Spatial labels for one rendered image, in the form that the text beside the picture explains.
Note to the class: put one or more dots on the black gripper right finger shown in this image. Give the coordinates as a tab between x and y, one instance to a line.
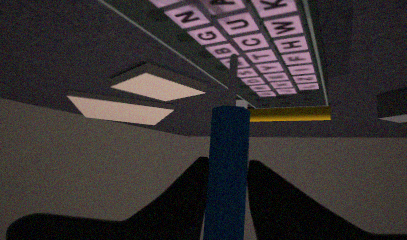
281	211

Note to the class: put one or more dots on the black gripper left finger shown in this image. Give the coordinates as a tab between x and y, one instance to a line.
177	214

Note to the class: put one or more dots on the blue stylus with grey tip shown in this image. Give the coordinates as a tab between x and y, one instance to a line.
228	166

